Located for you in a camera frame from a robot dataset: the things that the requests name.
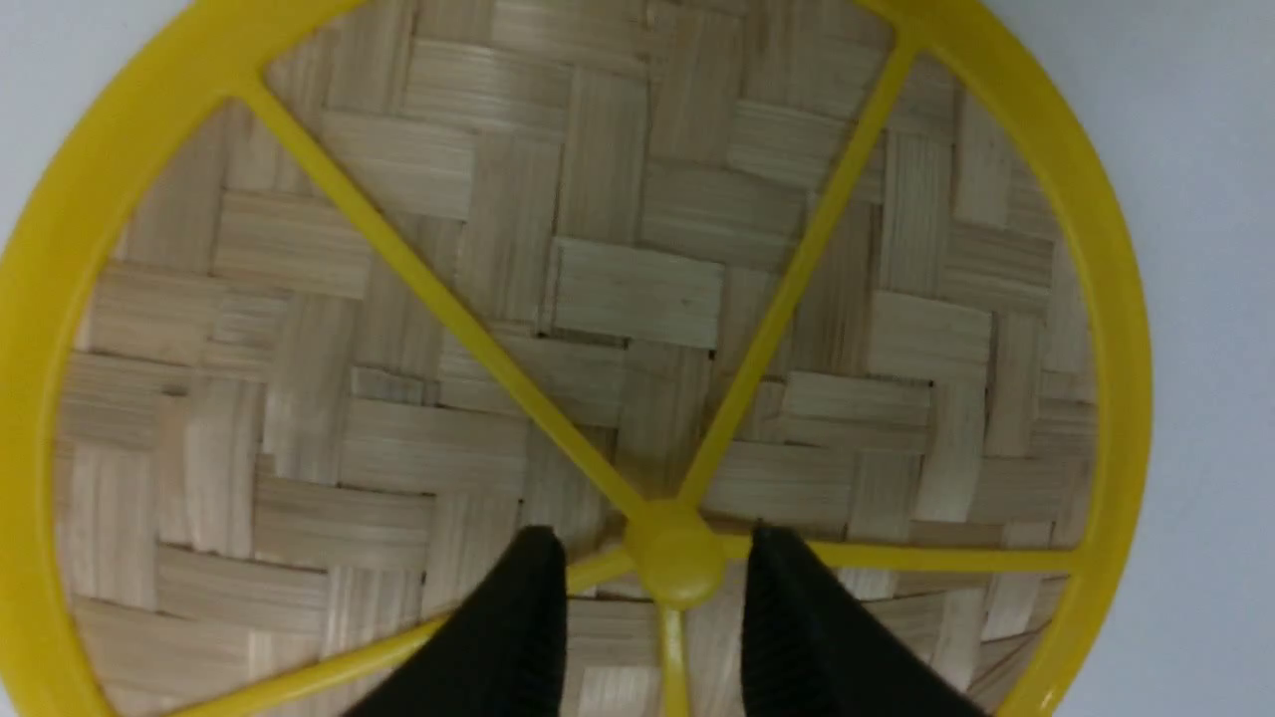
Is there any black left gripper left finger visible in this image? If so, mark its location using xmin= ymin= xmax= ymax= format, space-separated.
xmin=346 ymin=526 xmax=567 ymax=716

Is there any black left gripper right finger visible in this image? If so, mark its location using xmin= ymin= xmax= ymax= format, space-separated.
xmin=742 ymin=526 xmax=986 ymax=716

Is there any yellow bamboo steamer lid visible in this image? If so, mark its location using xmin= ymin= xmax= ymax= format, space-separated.
xmin=3 ymin=1 xmax=1151 ymax=716

